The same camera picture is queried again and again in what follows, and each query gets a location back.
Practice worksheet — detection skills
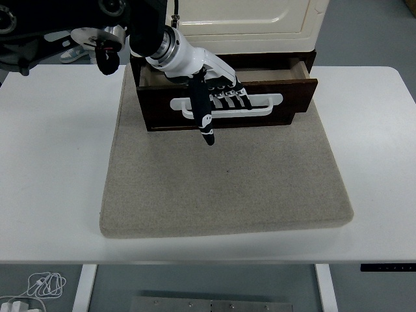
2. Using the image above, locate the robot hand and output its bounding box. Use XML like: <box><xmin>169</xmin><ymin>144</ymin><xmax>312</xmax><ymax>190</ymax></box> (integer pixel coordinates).
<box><xmin>151</xmin><ymin>29</ymin><xmax>254</xmax><ymax>148</ymax></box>

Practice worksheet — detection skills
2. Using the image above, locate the white drawer handle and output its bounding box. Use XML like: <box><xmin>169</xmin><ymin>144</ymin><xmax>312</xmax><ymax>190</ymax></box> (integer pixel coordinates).
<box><xmin>170</xmin><ymin>93</ymin><xmax>283</xmax><ymax>120</ymax></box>

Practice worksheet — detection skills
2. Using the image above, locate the dark wooden drawer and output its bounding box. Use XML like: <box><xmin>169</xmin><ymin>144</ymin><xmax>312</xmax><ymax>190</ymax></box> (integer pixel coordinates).
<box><xmin>136</xmin><ymin>58</ymin><xmax>319</xmax><ymax>129</ymax></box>

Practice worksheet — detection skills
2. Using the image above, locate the cream plastic cabinet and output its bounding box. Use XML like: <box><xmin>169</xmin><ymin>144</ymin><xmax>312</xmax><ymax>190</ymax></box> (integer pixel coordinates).
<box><xmin>164</xmin><ymin>0</ymin><xmax>325</xmax><ymax>55</ymax></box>

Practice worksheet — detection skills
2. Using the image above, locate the dark wooden drawer casing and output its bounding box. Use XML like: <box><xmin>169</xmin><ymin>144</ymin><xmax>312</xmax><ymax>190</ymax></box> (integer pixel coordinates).
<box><xmin>129</xmin><ymin>48</ymin><xmax>318</xmax><ymax>133</ymax></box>

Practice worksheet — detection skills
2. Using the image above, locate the person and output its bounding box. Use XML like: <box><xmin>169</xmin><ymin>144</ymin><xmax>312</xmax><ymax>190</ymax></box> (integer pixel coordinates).
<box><xmin>59</xmin><ymin>45</ymin><xmax>89</xmax><ymax>64</ymax></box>

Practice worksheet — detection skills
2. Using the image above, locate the beige fabric mat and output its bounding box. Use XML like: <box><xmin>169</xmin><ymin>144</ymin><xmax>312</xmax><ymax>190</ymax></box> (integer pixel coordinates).
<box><xmin>99</xmin><ymin>64</ymin><xmax>355</xmax><ymax>240</ymax></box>

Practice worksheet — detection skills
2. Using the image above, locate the white table leg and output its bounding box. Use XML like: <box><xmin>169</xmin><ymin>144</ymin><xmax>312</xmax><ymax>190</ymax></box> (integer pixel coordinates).
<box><xmin>71</xmin><ymin>263</ymin><xmax>98</xmax><ymax>312</ymax></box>
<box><xmin>314</xmin><ymin>263</ymin><xmax>339</xmax><ymax>312</ymax></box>

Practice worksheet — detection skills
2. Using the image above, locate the black table control panel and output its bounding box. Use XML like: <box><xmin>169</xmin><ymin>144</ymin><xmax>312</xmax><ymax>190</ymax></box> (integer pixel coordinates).
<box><xmin>359</xmin><ymin>263</ymin><xmax>416</xmax><ymax>273</ymax></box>

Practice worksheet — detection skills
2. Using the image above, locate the white charger adapter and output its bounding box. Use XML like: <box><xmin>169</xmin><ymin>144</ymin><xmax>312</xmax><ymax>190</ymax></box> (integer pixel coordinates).
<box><xmin>0</xmin><ymin>300</ymin><xmax>29</xmax><ymax>312</ymax></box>

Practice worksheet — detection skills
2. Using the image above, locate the white cable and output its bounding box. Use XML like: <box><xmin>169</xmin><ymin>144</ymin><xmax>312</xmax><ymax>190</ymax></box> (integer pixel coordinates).
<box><xmin>0</xmin><ymin>271</ymin><xmax>68</xmax><ymax>312</ymax></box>

